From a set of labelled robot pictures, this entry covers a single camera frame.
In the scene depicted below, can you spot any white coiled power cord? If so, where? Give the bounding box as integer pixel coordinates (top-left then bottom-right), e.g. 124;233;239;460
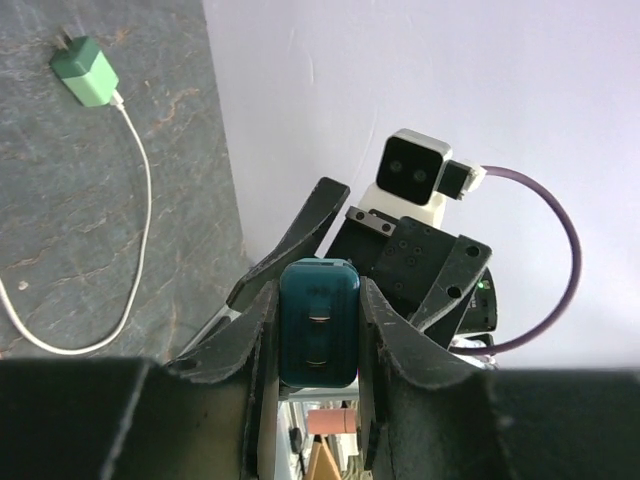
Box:
0;92;153;356

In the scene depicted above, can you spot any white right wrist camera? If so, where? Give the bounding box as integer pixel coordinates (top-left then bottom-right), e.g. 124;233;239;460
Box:
357;128;488;228

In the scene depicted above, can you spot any teal plug adapter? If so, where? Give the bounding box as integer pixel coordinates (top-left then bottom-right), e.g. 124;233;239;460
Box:
279;258;360;388

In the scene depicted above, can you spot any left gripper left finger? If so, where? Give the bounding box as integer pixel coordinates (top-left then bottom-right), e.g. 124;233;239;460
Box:
1;282;278;479

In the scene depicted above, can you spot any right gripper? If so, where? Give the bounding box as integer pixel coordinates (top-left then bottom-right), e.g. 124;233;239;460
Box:
226;177;497;350

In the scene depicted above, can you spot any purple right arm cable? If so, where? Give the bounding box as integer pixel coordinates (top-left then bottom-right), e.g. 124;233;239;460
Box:
452;166;583;371

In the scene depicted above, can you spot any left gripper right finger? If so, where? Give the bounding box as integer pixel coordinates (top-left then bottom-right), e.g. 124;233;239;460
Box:
359;279;639;479

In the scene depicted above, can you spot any pink power strip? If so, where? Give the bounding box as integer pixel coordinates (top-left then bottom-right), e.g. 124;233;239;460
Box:
306;408;357;435

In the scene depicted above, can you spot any green plug adapter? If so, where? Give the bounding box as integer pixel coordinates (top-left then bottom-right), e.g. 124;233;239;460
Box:
49;30;119;108

